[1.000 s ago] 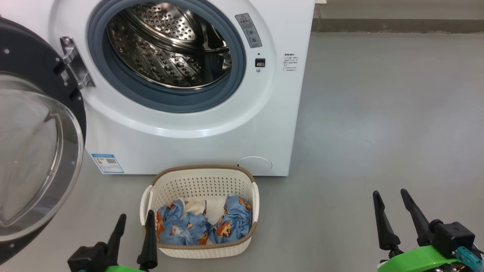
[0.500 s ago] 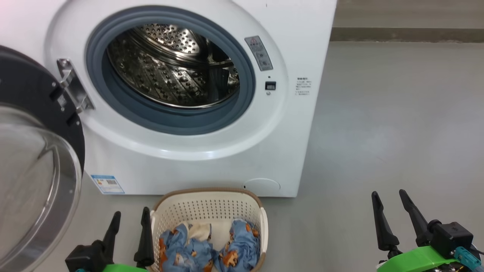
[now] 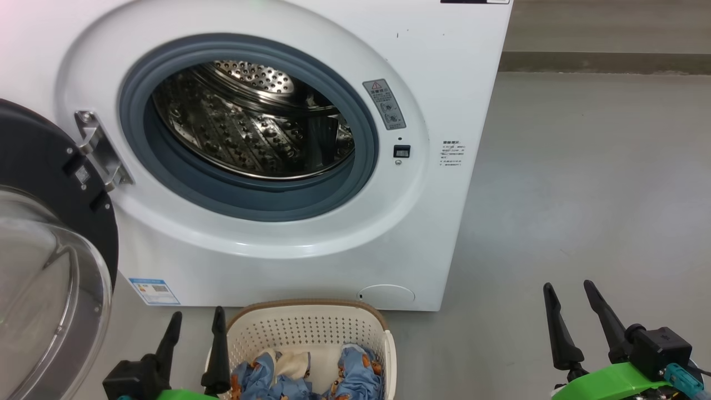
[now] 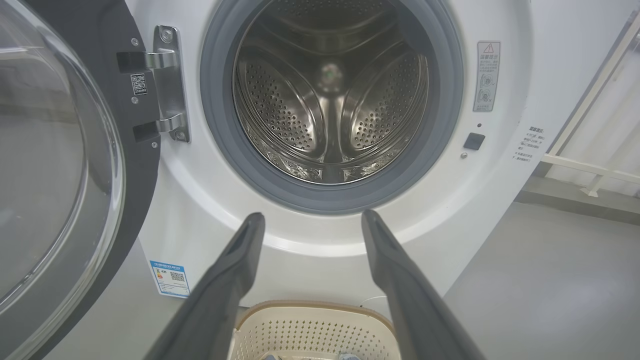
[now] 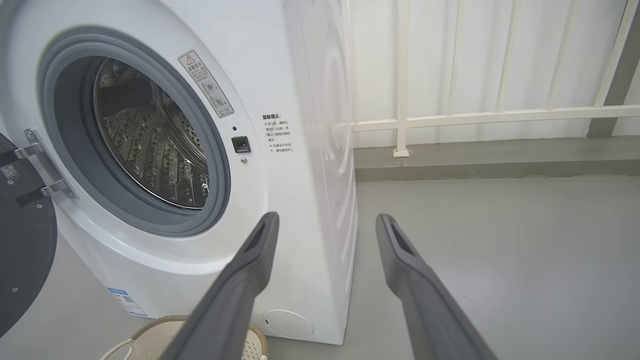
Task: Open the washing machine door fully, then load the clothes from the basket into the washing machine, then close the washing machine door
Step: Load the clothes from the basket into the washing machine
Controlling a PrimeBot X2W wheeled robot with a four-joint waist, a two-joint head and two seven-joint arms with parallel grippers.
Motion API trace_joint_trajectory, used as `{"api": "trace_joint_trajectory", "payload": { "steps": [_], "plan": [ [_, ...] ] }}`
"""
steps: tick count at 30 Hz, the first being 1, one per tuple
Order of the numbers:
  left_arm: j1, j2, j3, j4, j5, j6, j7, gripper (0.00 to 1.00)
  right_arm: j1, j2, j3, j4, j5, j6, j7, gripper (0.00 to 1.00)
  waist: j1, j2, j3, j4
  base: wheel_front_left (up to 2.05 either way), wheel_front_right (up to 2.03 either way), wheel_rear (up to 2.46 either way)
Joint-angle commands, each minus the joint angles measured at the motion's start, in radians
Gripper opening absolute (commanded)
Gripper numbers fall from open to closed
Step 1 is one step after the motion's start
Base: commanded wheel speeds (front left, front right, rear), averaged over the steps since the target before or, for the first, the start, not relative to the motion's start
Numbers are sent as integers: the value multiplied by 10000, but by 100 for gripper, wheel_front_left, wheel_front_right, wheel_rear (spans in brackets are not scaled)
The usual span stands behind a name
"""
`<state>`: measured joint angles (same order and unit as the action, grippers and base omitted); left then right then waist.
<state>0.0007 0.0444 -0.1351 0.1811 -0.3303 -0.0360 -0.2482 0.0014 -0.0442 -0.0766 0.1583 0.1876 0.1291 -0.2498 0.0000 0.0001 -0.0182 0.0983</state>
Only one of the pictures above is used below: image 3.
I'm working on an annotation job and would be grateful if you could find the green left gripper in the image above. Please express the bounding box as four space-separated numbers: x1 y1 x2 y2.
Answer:
155 306 232 400

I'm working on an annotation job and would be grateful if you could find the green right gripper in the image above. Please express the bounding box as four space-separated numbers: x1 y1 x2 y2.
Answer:
542 279 695 400

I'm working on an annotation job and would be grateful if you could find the blue bear-print garment cream lining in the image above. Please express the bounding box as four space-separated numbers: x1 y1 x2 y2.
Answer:
230 349 313 400

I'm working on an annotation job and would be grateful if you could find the dark grey round washer door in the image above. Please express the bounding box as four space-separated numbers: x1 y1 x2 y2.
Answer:
0 99 121 400

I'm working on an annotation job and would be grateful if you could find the cream perforated laundry basket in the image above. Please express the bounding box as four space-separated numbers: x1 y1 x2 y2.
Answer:
204 299 397 400

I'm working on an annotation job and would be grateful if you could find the white front-load washing machine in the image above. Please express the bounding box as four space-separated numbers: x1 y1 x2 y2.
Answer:
0 0 514 312

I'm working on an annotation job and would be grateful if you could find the silver metal door hinge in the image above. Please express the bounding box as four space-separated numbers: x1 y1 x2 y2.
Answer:
74 110 134 193

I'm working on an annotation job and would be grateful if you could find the grey rubber door gasket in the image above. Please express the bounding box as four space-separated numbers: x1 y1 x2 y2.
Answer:
118 33 380 223

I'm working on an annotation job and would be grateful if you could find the blue energy label sticker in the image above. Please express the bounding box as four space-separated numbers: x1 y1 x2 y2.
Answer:
128 277 181 307

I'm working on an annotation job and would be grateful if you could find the round white filter cover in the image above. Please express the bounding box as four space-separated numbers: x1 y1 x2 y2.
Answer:
357 284 416 306

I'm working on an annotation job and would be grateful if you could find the stainless steel washer drum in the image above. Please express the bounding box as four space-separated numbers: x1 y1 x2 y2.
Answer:
151 59 357 182

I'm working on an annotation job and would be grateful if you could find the grey warning sticker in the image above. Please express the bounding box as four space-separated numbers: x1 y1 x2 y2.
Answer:
362 78 407 131

